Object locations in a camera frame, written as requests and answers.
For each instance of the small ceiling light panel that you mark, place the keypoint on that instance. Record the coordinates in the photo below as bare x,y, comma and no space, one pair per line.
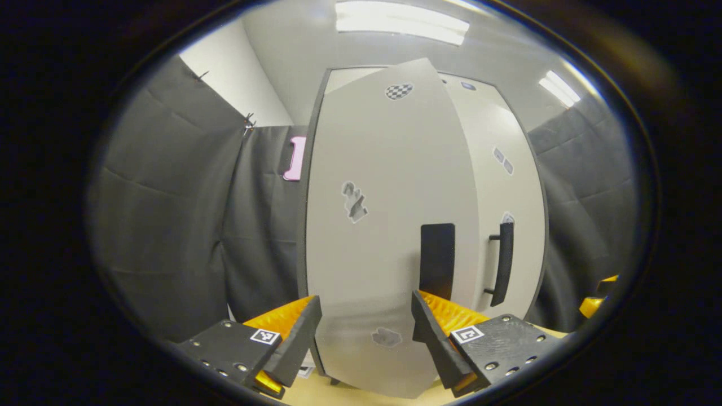
559,88

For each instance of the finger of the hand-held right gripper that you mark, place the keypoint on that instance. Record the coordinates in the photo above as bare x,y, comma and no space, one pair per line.
592,307

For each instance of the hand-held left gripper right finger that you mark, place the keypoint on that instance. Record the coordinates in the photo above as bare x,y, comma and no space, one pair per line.
437,344

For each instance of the black backdrop cloth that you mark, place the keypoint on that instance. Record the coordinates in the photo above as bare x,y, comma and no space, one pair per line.
169,214

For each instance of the large ceiling light panel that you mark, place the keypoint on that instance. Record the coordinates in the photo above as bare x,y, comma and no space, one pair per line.
403,22

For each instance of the grey shoe cabinet door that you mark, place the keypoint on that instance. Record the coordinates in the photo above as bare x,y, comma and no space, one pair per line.
395,169
507,192

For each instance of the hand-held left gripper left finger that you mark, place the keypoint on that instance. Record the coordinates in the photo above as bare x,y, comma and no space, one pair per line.
299,338

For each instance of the grey shoe cabinet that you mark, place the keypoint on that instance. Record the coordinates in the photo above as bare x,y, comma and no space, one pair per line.
304,225

